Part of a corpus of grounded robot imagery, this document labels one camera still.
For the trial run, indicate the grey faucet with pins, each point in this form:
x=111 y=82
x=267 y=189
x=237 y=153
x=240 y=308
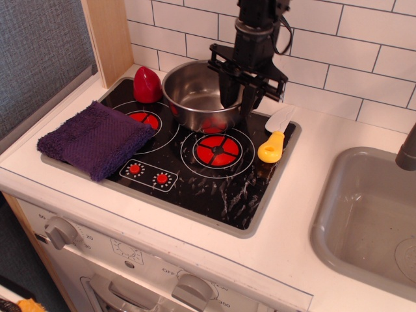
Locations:
x=406 y=157

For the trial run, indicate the black toy stove top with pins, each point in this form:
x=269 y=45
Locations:
x=215 y=179

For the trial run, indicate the grey timer knob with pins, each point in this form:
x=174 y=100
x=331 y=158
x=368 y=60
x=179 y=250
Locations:
x=60 y=232

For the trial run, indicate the metal pot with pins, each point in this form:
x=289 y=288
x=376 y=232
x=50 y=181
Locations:
x=192 y=92

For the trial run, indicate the orange object at corner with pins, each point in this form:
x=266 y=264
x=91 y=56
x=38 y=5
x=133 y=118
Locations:
x=29 y=305

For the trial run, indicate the purple towel cloth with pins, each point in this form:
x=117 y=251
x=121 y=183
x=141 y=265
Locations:
x=97 y=140

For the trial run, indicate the wooden side post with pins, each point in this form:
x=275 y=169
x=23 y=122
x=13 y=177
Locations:
x=109 y=35

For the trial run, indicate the grey sink basin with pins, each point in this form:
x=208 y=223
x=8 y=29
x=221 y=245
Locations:
x=365 y=222

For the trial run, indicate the grey oven knob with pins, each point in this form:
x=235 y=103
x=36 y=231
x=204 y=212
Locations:
x=193 y=292

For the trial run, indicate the oven door handle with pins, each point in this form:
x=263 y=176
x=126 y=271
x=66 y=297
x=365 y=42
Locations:
x=123 y=295

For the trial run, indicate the red toy pepper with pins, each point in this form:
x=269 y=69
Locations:
x=147 y=87

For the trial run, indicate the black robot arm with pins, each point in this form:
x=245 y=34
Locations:
x=263 y=15

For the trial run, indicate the yellow handled toy knife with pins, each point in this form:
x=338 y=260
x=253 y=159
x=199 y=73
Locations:
x=272 y=149

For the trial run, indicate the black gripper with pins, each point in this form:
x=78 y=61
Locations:
x=248 y=63

